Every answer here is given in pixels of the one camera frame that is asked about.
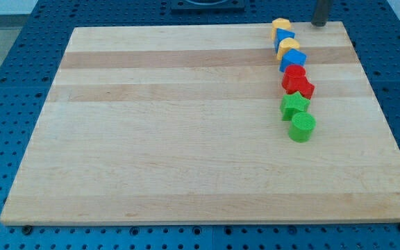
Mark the yellow hexagon block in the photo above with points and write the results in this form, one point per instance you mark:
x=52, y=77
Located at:
x=279, y=23

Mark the green star block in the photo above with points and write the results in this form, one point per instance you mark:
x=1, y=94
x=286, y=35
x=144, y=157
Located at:
x=292, y=104

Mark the wooden board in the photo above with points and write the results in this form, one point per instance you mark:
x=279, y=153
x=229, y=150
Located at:
x=158, y=125

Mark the blue cube block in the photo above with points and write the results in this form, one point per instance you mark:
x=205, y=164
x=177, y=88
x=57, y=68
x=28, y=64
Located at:
x=292, y=57

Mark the red cylinder block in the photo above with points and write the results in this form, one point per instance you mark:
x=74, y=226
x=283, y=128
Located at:
x=292, y=71

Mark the yellow heart block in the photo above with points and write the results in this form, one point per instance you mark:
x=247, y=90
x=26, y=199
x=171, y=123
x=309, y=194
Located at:
x=285, y=45

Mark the blue triangle block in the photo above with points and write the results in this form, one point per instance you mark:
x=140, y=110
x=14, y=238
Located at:
x=282, y=34

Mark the green cylinder block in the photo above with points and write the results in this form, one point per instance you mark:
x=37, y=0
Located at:
x=301, y=127

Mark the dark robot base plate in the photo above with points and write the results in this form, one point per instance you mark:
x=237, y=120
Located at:
x=206, y=5

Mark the red star block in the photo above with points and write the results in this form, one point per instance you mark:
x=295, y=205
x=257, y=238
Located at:
x=301, y=85

